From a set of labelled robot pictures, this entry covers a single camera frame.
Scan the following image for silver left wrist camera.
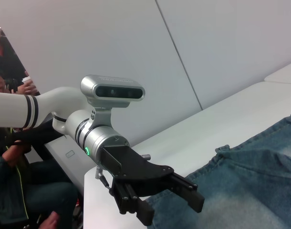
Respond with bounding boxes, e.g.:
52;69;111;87
80;74;146;133

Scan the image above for black cable with silver plug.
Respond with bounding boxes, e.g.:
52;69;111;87
95;167;113;191

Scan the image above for white paper cup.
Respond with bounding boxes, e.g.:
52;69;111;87
21;76;33;89

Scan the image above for person in black red clothes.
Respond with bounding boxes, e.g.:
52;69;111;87
0;15;26;79

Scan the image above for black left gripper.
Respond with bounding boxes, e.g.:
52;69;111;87
100;145;205;227

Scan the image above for blue washed denim shorts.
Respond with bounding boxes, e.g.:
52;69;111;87
145;112;291;229

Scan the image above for person in dark jacket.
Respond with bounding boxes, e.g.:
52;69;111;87
0;68;79;229

